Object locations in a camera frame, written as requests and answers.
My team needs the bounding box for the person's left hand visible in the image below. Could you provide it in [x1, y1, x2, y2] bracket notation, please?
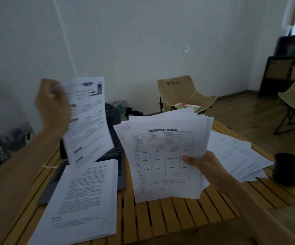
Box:
[34, 78, 72, 138]

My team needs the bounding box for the person's right hand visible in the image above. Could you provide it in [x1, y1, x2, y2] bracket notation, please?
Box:
[182, 150, 241, 197]

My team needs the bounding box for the pile of white papers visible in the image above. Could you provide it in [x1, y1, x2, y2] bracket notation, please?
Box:
[206, 130, 274, 183]

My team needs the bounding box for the resume sheet with photo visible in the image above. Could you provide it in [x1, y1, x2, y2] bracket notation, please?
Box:
[60, 77, 115, 168]

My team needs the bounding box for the thin stack of sorted sheets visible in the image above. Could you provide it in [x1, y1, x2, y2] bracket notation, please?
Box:
[113, 107, 214, 204]

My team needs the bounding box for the grey laptop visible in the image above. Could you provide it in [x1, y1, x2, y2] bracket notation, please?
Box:
[38, 103, 127, 206]

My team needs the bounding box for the sorted text document stack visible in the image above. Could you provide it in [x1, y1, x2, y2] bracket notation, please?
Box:
[27, 159, 119, 245]

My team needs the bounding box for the person's left forearm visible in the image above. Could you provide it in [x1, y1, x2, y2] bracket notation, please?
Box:
[0, 130, 65, 238]

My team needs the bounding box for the person's right forearm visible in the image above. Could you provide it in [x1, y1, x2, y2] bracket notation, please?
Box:
[224, 181, 295, 245]

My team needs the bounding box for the wooden slatted table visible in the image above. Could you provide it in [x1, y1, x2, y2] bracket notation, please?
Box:
[1, 120, 295, 245]

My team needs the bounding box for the red and white booklet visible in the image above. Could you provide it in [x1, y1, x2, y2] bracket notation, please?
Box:
[174, 102, 201, 112]

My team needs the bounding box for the black plastic pot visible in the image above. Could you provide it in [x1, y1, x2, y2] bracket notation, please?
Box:
[274, 153, 295, 188]

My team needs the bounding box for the black shelf unit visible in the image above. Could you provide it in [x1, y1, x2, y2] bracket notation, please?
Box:
[258, 34, 295, 100]

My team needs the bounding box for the woven storage basket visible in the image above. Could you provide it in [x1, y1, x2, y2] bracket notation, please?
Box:
[266, 60, 292, 79]

